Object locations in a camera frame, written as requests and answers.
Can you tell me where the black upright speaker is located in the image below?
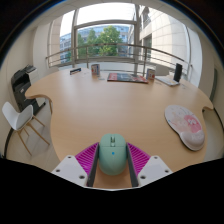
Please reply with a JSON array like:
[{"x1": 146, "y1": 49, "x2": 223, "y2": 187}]
[{"x1": 173, "y1": 62, "x2": 184, "y2": 83}]

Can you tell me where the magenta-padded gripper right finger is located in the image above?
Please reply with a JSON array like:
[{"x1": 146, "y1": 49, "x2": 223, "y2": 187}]
[{"x1": 125, "y1": 142, "x2": 174, "y2": 188}]

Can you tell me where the white chair with wooden legs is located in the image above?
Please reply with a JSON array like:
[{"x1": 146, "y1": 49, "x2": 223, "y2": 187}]
[{"x1": 1, "y1": 101, "x2": 51, "y2": 157}]

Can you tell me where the dark green door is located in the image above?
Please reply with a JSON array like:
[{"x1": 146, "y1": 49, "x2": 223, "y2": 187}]
[{"x1": 209, "y1": 68, "x2": 219, "y2": 103}]

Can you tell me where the printed cup with blue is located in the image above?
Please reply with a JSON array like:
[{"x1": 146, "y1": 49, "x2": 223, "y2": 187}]
[{"x1": 90, "y1": 63, "x2": 101, "y2": 76}]

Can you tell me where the mint green computer mouse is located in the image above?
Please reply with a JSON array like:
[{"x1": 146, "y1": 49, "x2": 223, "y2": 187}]
[{"x1": 98, "y1": 133, "x2": 128, "y2": 177}]

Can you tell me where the white red printed cup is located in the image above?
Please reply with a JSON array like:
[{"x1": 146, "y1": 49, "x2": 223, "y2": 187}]
[{"x1": 146, "y1": 68, "x2": 156, "y2": 81}]

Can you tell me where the red colourful magazine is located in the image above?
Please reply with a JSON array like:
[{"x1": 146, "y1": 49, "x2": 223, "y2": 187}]
[{"x1": 106, "y1": 72, "x2": 150, "y2": 84}]

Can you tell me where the small dark flat device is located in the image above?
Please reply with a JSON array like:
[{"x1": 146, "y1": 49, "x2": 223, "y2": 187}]
[{"x1": 69, "y1": 67, "x2": 82, "y2": 76}]

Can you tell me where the white pink printed mouse pad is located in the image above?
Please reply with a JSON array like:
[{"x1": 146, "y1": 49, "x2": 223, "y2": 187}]
[{"x1": 164, "y1": 104, "x2": 206, "y2": 152}]

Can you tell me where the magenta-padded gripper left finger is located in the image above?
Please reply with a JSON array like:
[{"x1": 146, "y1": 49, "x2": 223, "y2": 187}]
[{"x1": 51, "y1": 142, "x2": 100, "y2": 188}]

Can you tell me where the metal window railing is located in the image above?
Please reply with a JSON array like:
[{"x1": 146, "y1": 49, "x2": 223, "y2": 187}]
[{"x1": 45, "y1": 42, "x2": 194, "y2": 81}]

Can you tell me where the black office printer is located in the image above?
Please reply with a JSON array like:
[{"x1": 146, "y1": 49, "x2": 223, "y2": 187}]
[{"x1": 10, "y1": 64, "x2": 46, "y2": 113}]

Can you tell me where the light blue open booklet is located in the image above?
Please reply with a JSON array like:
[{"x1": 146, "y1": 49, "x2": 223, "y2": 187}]
[{"x1": 155, "y1": 75, "x2": 181, "y2": 87}]

